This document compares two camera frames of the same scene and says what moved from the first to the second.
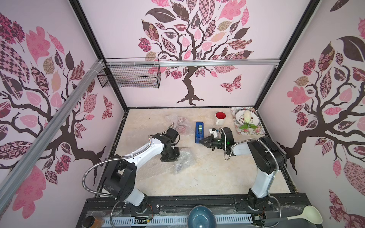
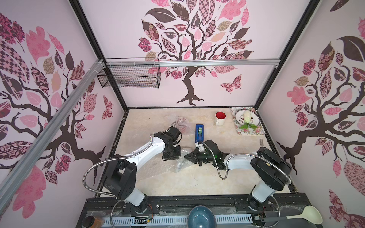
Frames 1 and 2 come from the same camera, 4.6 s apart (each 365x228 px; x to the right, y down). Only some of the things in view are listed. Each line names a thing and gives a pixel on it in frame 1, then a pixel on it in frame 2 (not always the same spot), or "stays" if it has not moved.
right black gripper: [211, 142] to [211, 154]
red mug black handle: [182, 124] stays
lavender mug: [184, 161] stays
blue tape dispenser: [199, 133] stays
